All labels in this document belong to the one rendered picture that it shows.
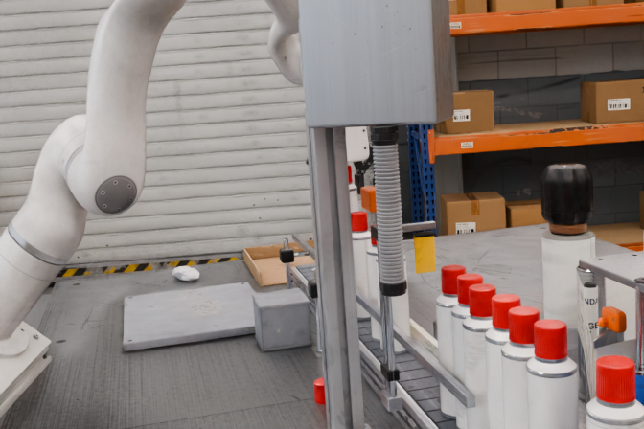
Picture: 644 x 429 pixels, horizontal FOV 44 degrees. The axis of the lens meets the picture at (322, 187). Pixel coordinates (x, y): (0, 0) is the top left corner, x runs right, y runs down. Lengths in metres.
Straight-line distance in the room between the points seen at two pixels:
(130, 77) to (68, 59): 4.29
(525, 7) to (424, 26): 4.04
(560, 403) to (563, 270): 0.51
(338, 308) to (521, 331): 0.31
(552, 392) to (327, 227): 0.38
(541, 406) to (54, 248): 0.90
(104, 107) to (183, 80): 4.14
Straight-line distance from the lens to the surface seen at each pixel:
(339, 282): 1.11
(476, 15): 4.86
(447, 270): 1.09
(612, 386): 0.77
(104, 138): 1.37
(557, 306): 1.38
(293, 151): 5.47
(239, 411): 1.34
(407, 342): 1.19
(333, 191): 1.09
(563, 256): 1.35
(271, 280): 2.08
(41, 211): 1.47
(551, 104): 5.86
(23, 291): 1.50
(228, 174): 5.51
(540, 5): 5.04
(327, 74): 1.01
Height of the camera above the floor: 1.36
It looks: 8 degrees down
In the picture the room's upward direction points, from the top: 4 degrees counter-clockwise
